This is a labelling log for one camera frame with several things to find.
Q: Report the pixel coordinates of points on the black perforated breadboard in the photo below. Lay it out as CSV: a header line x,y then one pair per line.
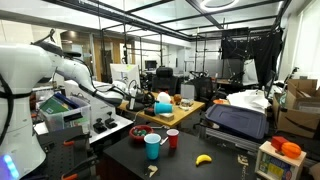
x,y
60,156

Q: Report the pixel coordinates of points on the red toy block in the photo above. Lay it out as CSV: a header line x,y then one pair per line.
x,y
278,142

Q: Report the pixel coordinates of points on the white plastic knife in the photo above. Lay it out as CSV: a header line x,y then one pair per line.
x,y
158,127

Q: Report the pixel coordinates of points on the beige paper scrap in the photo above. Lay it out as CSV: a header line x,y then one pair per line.
x,y
152,170

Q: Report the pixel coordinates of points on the black office chair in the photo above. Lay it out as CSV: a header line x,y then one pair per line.
x,y
165,80

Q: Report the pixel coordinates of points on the black stereo camera on stand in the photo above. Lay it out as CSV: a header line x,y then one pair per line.
x,y
72,53

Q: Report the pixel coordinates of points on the black mug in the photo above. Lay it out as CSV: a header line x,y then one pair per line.
x,y
135,107

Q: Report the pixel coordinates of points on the clear plastic storage bin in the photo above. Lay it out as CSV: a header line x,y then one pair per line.
x,y
66,121

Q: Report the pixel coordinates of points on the green book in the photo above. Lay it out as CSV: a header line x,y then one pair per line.
x,y
53,106

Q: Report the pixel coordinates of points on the brown ball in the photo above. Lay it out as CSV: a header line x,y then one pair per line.
x,y
177,98

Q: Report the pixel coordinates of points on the black mesh chair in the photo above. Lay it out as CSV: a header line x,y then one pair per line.
x,y
203,88

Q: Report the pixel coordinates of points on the black ceiling truss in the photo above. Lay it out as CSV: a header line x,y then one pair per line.
x,y
150,26

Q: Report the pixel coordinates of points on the small background monitor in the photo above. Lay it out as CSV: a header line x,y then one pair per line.
x,y
150,65

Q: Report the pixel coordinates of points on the flat brown cardboard box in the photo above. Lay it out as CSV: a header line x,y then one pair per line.
x,y
166,117

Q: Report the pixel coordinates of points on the wooden toy shelf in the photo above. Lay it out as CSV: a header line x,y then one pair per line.
x,y
276,165

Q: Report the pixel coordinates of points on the white paper pile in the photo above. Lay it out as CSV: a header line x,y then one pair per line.
x,y
248,100

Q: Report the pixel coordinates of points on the red plastic cup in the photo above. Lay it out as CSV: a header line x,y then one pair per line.
x,y
172,138

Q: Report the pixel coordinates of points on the orange toy ball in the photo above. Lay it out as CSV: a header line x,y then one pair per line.
x,y
290,149

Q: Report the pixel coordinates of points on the white side table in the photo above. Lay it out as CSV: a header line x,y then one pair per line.
x,y
123,124

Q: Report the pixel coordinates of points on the blue folder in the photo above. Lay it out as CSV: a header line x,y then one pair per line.
x,y
66,100

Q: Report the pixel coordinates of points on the red bowl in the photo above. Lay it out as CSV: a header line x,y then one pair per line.
x,y
140,133

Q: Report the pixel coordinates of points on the wooden table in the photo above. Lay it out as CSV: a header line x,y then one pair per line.
x,y
181,113

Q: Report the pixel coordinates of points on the tall teal plastic cup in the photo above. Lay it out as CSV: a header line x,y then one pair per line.
x,y
152,146

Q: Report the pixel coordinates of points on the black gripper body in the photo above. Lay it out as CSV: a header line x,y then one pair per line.
x,y
147,99

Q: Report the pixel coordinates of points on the glass jar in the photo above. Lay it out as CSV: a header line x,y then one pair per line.
x,y
185,104

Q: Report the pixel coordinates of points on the white carton box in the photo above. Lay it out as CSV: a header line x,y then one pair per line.
x,y
100,113

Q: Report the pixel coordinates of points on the white plastic fork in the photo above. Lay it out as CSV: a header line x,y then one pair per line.
x,y
162,141

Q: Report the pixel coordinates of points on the open cardboard box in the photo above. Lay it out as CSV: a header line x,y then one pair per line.
x,y
298,106

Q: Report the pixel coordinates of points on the black box red label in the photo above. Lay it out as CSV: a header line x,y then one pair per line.
x,y
149,112

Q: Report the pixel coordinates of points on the small teal plastic cup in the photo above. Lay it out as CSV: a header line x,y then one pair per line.
x,y
164,108

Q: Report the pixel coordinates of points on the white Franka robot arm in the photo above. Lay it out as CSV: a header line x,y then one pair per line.
x,y
20,73

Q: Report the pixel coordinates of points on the white monitor back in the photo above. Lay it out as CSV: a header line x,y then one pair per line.
x,y
125,74

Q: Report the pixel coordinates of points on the black toggle clamp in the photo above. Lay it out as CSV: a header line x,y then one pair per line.
x,y
111,122
99,126

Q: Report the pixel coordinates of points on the black curtain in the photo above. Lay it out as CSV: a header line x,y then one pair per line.
x,y
253,50

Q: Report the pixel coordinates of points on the white chicken plush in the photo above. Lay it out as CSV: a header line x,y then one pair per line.
x,y
164,97

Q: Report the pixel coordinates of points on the yellow toy banana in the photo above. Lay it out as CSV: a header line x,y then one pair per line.
x,y
203,159

